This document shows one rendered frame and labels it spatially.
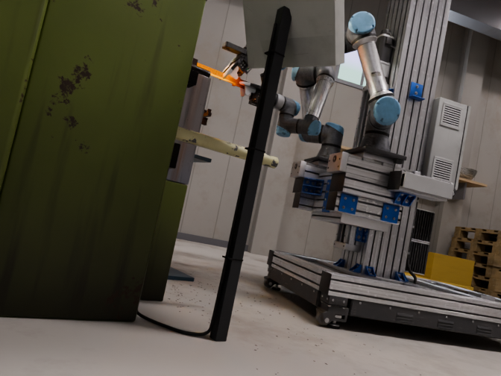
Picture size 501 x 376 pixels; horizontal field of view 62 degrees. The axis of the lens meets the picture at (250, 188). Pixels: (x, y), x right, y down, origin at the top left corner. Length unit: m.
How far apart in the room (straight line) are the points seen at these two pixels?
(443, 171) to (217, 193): 3.17
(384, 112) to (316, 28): 0.66
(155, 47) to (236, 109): 3.89
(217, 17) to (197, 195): 2.18
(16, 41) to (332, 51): 0.89
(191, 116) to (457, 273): 4.20
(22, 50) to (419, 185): 1.60
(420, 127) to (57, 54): 1.82
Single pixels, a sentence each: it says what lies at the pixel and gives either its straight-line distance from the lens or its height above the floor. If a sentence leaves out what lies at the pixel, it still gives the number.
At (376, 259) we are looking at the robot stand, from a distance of 2.29.
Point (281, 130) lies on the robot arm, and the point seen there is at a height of 0.85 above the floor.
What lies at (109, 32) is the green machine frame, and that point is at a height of 0.83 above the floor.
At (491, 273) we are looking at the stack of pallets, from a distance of 5.77.
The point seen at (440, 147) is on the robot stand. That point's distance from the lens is 2.46.
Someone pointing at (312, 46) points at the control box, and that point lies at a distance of 1.45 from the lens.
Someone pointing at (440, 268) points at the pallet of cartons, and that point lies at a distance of 5.22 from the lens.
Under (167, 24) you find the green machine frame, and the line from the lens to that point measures 1.42.
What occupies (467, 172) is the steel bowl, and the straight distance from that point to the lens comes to 6.06.
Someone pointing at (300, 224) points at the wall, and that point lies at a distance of 5.38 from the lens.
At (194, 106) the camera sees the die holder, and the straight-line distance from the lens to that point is 1.72.
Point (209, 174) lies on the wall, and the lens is 5.05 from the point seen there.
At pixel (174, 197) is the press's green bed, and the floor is 0.41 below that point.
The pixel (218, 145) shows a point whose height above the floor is 0.62.
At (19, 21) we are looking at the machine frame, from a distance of 1.21.
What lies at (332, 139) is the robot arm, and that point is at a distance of 2.52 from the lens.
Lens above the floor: 0.38
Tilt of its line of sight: 4 degrees up
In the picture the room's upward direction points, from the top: 12 degrees clockwise
